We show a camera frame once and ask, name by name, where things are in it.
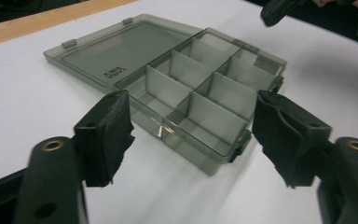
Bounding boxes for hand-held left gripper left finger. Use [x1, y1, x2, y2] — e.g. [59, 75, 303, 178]
[74, 90, 135, 189]

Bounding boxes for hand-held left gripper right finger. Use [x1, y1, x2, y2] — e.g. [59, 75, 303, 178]
[252, 90, 334, 189]

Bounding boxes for grey transparent compartment box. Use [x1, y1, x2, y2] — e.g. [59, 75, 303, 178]
[43, 13, 288, 176]

